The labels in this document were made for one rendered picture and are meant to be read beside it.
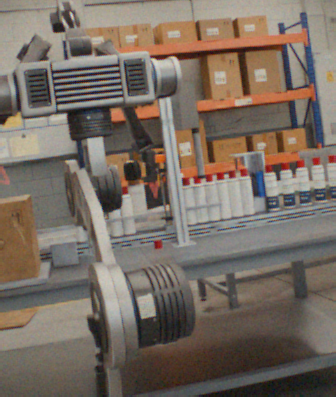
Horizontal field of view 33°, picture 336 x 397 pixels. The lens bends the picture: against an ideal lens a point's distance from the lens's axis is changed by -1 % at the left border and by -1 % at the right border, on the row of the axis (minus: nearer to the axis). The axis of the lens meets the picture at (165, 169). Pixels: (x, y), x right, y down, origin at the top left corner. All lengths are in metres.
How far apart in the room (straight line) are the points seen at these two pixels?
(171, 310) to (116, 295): 0.14
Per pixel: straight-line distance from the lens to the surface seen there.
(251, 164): 2.68
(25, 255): 2.03
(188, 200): 2.44
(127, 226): 2.42
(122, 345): 1.25
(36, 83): 1.69
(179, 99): 2.28
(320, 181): 2.62
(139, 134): 2.44
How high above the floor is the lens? 1.26
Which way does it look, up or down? 3 degrees down
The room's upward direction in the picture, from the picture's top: 8 degrees counter-clockwise
